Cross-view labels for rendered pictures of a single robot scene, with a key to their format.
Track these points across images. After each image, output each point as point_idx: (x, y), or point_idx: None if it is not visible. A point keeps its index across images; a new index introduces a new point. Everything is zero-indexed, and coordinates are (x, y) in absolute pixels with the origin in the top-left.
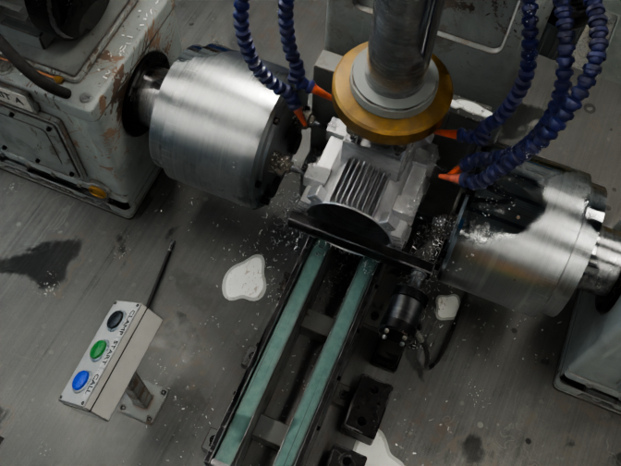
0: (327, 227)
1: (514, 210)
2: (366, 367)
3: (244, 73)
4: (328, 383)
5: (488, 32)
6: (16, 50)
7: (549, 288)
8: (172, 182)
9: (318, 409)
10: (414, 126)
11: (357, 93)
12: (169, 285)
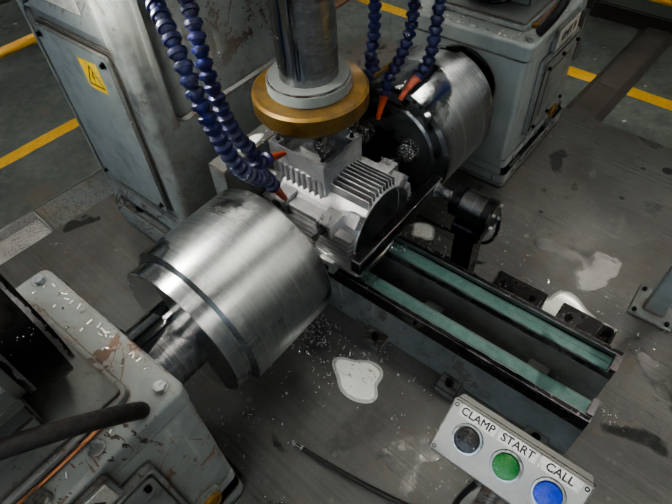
0: (379, 236)
1: (432, 81)
2: None
3: (211, 219)
4: (511, 297)
5: (268, 44)
6: (21, 472)
7: (487, 99)
8: (214, 431)
9: (536, 310)
10: (362, 80)
11: (319, 97)
12: (343, 458)
